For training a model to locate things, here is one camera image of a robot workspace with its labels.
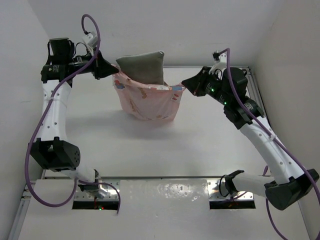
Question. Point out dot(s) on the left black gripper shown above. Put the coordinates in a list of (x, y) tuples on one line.
[(101, 68)]

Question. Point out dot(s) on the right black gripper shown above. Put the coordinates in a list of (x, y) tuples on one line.
[(200, 81)]

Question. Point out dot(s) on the grey orange patterned pillow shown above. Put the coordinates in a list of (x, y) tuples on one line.
[(146, 68)]

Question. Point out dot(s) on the pink cartoon print pillowcase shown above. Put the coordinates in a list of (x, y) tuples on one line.
[(147, 102)]

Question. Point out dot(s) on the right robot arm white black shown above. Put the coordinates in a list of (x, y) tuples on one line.
[(287, 183)]

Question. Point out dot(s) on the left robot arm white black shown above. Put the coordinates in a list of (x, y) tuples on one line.
[(50, 147)]

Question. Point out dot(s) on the white front cover panel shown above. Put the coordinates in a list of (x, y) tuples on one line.
[(162, 210)]

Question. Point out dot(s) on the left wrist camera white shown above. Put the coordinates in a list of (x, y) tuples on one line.
[(90, 39)]

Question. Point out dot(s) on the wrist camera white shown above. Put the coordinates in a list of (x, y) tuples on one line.
[(90, 39), (220, 60)]

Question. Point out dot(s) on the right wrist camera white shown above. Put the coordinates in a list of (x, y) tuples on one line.
[(220, 60)]

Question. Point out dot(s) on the right aluminium frame rail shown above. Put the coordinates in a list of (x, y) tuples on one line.
[(257, 100)]

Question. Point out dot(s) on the aluminium frame rail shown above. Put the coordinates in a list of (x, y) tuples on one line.
[(257, 100), (20, 214)]

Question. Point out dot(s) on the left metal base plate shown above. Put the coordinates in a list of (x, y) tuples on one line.
[(103, 192)]

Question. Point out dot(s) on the left aluminium frame rail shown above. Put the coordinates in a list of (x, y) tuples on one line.
[(20, 214)]

